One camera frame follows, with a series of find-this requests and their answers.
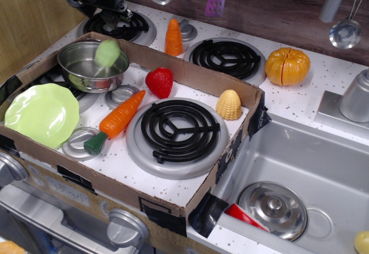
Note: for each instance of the stainless steel pot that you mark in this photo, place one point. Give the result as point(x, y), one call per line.
point(80, 70)

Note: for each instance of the silver oven door handle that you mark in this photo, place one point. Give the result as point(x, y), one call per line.
point(48, 219)

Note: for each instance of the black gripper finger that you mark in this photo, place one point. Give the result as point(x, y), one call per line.
point(111, 17)
point(88, 10)

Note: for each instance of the front right black burner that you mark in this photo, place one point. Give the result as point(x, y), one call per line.
point(176, 139)

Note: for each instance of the silver stove knob front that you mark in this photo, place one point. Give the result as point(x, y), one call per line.
point(74, 146)

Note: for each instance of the silver stove knob back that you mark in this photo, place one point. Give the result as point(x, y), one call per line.
point(188, 31)

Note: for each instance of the light green plastic plate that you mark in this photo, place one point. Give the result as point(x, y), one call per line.
point(46, 121)

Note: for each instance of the silver pot lid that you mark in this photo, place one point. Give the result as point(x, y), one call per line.
point(276, 207)

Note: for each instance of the silver stove knob middle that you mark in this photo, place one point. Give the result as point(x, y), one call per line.
point(116, 97)

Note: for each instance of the yellow toy lemon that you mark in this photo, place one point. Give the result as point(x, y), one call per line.
point(361, 242)

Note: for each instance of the silver stove knob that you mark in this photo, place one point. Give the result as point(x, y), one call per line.
point(188, 31)
point(74, 146)
point(116, 97)

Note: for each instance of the red toy strawberry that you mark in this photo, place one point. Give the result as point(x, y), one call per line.
point(160, 82)

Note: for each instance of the orange toy bread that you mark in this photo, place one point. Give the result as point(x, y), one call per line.
point(8, 247)

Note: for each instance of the grey toy sink basin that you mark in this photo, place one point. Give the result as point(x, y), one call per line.
point(329, 173)

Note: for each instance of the silver oven knob left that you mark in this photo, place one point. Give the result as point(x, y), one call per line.
point(11, 170)

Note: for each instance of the red toy pepper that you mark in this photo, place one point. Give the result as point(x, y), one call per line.
point(241, 214)

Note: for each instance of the brown cardboard fence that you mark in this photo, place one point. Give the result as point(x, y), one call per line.
point(114, 173)

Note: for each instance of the orange toy carrot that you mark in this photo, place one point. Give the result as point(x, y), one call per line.
point(114, 123)

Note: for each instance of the light green toy broccoli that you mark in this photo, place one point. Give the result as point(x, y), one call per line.
point(107, 53)

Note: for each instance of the hanging silver ladle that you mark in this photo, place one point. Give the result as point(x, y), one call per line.
point(347, 33)

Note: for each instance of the silver oven knob right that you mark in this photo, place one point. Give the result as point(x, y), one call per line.
point(125, 229)

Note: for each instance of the back right black burner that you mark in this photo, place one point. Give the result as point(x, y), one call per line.
point(230, 56)

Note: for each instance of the yellow toy corn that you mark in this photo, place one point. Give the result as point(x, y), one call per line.
point(229, 105)

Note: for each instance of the hanging purple spatula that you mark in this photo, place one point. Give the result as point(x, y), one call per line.
point(214, 8)

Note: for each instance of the orange toy pumpkin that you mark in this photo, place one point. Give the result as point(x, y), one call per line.
point(287, 66)

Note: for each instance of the silver oven knob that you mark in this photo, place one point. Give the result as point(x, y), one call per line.
point(125, 229)
point(11, 170)

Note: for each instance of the front left black burner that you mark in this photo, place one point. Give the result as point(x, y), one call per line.
point(52, 83)

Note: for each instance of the small orange toy carrot tip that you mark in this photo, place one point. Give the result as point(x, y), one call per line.
point(173, 39)

